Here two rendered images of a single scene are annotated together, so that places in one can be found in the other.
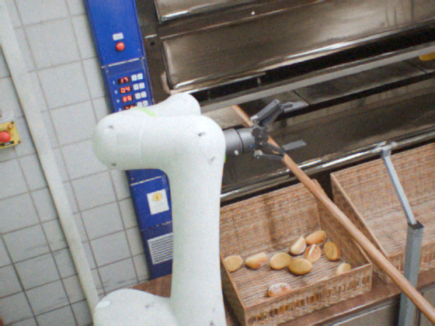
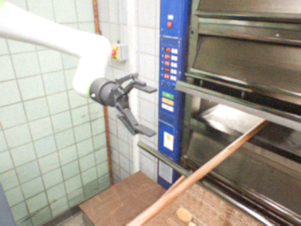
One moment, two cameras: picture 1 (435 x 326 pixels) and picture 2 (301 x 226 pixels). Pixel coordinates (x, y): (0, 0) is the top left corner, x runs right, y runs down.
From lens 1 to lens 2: 157 cm
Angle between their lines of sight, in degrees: 54
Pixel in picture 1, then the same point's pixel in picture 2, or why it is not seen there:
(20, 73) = (130, 23)
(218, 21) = (242, 31)
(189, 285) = not seen: outside the picture
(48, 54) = (144, 18)
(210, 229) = not seen: outside the picture
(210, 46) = (232, 52)
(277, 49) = (289, 81)
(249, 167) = (232, 168)
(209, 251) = not seen: outside the picture
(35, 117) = (131, 52)
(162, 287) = (152, 189)
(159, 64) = (193, 50)
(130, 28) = (178, 13)
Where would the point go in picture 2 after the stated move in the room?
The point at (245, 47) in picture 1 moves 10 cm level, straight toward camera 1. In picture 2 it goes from (259, 66) to (239, 68)
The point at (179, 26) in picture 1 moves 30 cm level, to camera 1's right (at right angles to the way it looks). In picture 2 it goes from (212, 25) to (271, 33)
